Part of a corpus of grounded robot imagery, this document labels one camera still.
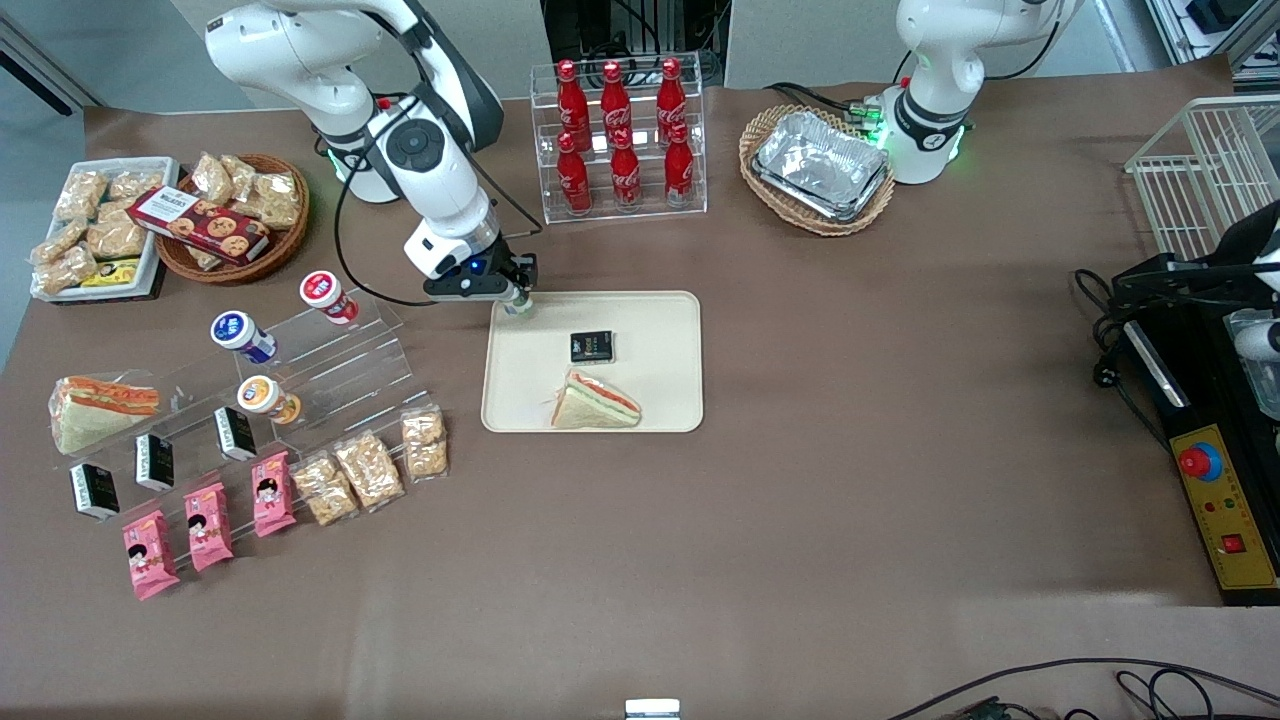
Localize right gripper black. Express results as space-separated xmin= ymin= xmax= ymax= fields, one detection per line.
xmin=495 ymin=252 xmax=540 ymax=310

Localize cream plastic tray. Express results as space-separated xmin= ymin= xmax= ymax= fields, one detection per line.
xmin=481 ymin=291 xmax=704 ymax=434

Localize red lid gum container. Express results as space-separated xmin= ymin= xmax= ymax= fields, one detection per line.
xmin=299 ymin=270 xmax=361 ymax=326

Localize wicker basket holding foil tray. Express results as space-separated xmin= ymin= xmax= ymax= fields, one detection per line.
xmin=739 ymin=104 xmax=897 ymax=238

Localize orange lid gum container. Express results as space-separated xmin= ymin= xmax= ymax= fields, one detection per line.
xmin=237 ymin=375 xmax=302 ymax=426

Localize blue lid gum container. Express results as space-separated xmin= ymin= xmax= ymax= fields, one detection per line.
xmin=210 ymin=311 xmax=279 ymax=365

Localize silver foil tray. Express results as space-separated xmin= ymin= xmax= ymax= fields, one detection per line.
xmin=751 ymin=110 xmax=891 ymax=223

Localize black mat under white tray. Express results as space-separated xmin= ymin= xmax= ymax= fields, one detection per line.
xmin=55 ymin=255 xmax=170 ymax=306

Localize white rectangular snack tray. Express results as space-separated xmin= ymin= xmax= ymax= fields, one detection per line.
xmin=30 ymin=157 xmax=182 ymax=302

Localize silver metal mould tray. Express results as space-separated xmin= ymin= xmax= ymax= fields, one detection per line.
xmin=1228 ymin=310 xmax=1280 ymax=422

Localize red cola bottle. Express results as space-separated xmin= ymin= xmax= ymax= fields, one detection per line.
xmin=556 ymin=59 xmax=593 ymax=141
xmin=557 ymin=132 xmax=594 ymax=216
xmin=600 ymin=61 xmax=635 ymax=136
xmin=657 ymin=57 xmax=690 ymax=131
xmin=664 ymin=122 xmax=697 ymax=205
xmin=610 ymin=128 xmax=644 ymax=211

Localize wrapped triangle sandwich green filling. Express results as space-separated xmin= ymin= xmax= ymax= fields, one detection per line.
xmin=550 ymin=368 xmax=643 ymax=431

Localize clear acrylic bottle rack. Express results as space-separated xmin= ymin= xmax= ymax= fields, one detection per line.
xmin=530 ymin=52 xmax=709 ymax=225

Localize clear acrylic tiered stand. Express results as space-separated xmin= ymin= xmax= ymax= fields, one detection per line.
xmin=55 ymin=288 xmax=442 ymax=527

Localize wicker basket holding snacks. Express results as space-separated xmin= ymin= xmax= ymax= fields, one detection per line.
xmin=155 ymin=153 xmax=311 ymax=287

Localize small black white box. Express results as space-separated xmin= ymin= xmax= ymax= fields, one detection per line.
xmin=69 ymin=462 xmax=122 ymax=523
xmin=214 ymin=406 xmax=259 ymax=464
xmin=135 ymin=432 xmax=177 ymax=493

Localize pink snack pack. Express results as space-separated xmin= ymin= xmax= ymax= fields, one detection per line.
xmin=184 ymin=482 xmax=236 ymax=574
xmin=251 ymin=451 xmax=299 ymax=540
xmin=122 ymin=510 xmax=183 ymax=602

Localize red cookie box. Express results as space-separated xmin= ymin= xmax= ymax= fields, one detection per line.
xmin=127 ymin=186 xmax=272 ymax=267

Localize yellow snack packet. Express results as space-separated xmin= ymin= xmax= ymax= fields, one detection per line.
xmin=80 ymin=258 xmax=142 ymax=290

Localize wrapped triangle sandwich orange filling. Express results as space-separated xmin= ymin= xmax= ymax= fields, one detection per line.
xmin=49 ymin=375 xmax=162 ymax=457

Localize black machine with yellow panel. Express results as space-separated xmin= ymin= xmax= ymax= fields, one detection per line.
xmin=1110 ymin=200 xmax=1280 ymax=608

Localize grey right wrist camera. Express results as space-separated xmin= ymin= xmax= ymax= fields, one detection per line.
xmin=423 ymin=270 xmax=514 ymax=303

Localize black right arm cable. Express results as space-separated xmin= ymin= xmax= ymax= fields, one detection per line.
xmin=332 ymin=95 xmax=547 ymax=309

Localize dark equipment with cables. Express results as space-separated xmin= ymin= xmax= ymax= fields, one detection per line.
xmin=540 ymin=0 xmax=732 ymax=87

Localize black cables at arm base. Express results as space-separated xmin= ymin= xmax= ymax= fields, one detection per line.
xmin=765 ymin=82 xmax=891 ymax=127

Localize black machine power cable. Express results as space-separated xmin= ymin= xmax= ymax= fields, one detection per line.
xmin=1074 ymin=267 xmax=1173 ymax=453

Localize long black floor cable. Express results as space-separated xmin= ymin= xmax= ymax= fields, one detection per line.
xmin=885 ymin=656 xmax=1280 ymax=720

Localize white wire rack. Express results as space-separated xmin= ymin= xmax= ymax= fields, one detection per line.
xmin=1125 ymin=95 xmax=1280 ymax=264

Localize looped black floor cable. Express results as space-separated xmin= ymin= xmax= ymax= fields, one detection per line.
xmin=1114 ymin=667 xmax=1233 ymax=720

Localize metal frame shelf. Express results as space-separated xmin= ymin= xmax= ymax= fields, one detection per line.
xmin=1145 ymin=0 xmax=1280 ymax=72

